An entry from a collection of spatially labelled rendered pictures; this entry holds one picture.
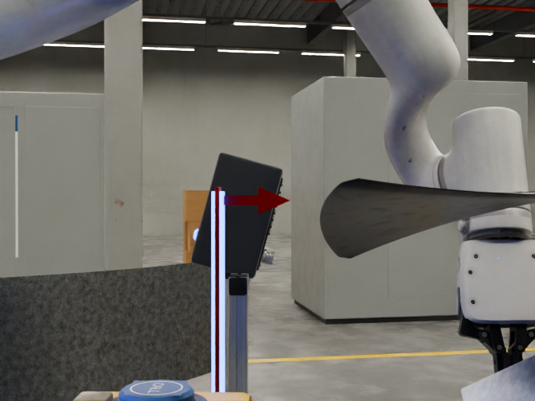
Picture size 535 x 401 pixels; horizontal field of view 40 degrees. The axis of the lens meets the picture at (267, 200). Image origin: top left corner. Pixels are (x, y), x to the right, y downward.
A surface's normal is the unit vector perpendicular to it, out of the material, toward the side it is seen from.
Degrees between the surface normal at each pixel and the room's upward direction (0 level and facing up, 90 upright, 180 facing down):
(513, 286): 72
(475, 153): 77
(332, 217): 162
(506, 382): 55
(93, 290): 90
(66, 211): 90
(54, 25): 140
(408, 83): 125
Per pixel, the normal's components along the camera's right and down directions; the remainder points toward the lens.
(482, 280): -0.09, -0.30
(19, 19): 0.52, 0.49
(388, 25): -0.29, 0.39
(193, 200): 0.21, 0.01
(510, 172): 0.27, -0.28
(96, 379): 0.64, 0.00
